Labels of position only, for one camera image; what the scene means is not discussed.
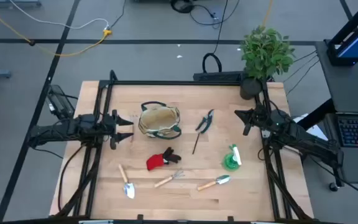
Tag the black power strip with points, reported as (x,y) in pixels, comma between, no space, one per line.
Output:
(216,76)

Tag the beige green-trimmed gardening bag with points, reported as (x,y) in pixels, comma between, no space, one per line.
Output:
(158,119)

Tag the black plant pot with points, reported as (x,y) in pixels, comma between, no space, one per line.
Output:
(249,88)

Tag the black mesh power box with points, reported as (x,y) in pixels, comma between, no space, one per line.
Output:
(59,102)

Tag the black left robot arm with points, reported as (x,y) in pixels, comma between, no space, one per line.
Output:
(57,130)

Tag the backlit laptop keyboard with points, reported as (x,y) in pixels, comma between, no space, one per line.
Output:
(357,132)

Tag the grey desk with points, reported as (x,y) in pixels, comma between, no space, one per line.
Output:
(350,90)

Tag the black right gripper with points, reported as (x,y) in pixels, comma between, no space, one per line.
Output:
(258,118)

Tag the green leafy plant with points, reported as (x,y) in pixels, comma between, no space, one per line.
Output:
(266,53)

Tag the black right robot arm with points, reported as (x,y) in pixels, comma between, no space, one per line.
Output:
(306,141)

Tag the white paper sheet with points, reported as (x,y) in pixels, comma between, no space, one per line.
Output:
(317,132)

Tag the green spray bottle white nozzle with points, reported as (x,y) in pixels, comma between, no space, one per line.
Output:
(230,161)

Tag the red and black gardening glove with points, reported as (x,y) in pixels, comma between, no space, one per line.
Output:
(155,161)

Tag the grey cart base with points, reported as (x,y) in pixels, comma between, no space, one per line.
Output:
(11,2)

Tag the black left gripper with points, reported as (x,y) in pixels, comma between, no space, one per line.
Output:
(113,130)

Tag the thin dark stick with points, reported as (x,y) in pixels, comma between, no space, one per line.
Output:
(196,143)

